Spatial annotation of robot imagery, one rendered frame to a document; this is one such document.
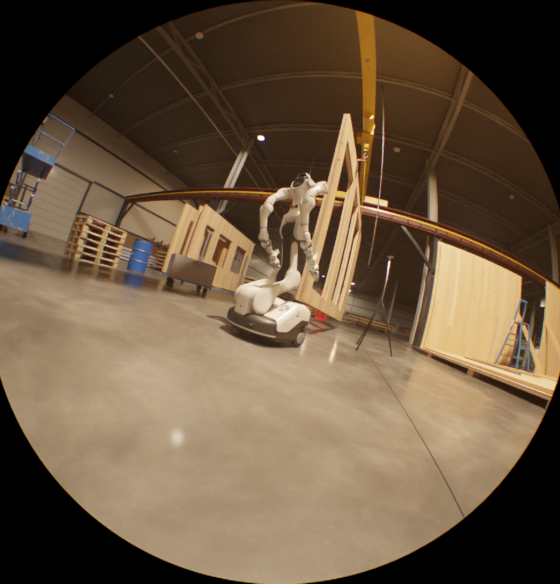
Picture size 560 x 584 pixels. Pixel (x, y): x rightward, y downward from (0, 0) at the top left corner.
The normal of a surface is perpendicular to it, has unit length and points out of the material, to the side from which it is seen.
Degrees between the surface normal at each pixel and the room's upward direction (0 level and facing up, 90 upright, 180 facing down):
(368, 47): 180
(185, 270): 90
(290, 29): 180
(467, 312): 90
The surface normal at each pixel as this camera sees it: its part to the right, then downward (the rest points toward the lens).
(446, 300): -0.28, -0.11
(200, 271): 0.61, 0.14
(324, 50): -0.27, 0.96
